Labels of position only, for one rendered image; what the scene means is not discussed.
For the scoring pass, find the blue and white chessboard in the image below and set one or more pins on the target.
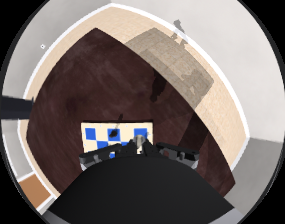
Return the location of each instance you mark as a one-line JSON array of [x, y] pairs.
[[96, 135]]

